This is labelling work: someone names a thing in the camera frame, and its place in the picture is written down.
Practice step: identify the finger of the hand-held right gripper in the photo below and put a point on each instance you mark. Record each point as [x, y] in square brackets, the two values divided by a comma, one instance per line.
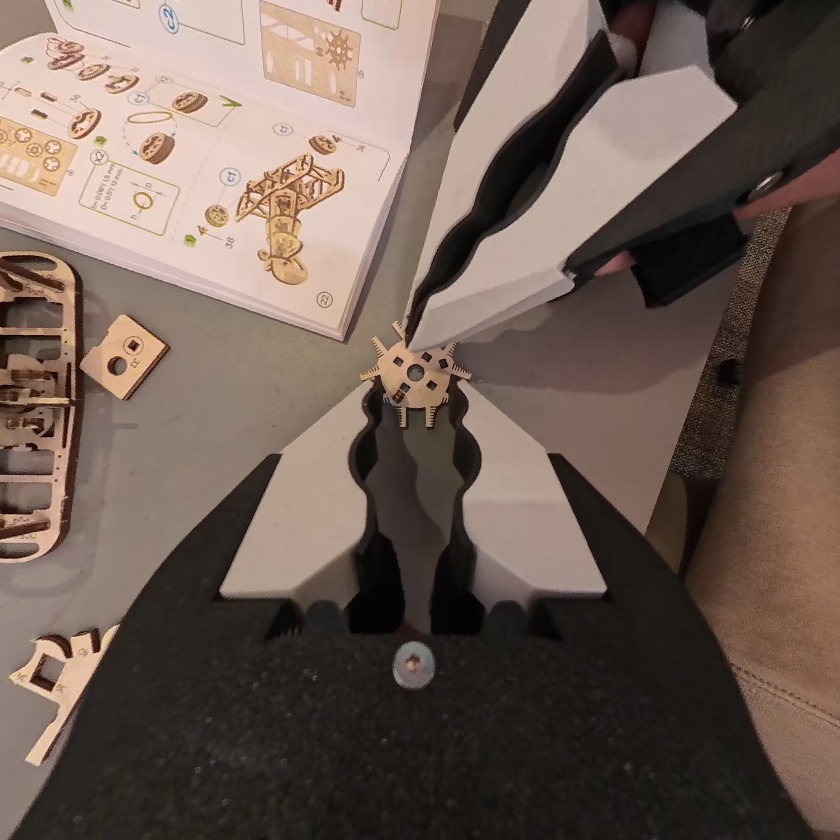
[590, 197]
[518, 85]

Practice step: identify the person's right hand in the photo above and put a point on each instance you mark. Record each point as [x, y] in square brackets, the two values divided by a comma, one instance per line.
[787, 197]

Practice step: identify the wooden biplane model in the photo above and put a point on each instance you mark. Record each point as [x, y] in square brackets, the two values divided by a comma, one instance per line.
[26, 548]

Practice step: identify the small wooden gear piece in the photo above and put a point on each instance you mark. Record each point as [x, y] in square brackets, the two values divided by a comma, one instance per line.
[386, 377]

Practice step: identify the black chair caster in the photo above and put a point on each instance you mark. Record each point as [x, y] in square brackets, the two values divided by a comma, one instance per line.
[730, 371]

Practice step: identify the grey desk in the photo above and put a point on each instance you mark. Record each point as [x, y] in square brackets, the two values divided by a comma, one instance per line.
[229, 459]

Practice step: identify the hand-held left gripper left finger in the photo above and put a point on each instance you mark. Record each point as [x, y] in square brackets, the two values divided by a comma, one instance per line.
[308, 525]

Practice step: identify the small square wooden piece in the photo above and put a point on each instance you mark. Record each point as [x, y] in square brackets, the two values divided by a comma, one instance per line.
[148, 361]

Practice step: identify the open instruction booklet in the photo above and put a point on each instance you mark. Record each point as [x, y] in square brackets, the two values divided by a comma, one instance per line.
[341, 197]

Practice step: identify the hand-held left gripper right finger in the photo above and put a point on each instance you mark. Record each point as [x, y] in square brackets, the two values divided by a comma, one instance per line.
[525, 525]

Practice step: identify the person's beige trouser leg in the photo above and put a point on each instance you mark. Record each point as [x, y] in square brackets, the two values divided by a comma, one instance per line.
[774, 525]

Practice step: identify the wooden offcut sheet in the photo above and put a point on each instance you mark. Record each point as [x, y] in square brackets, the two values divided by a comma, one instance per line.
[65, 709]

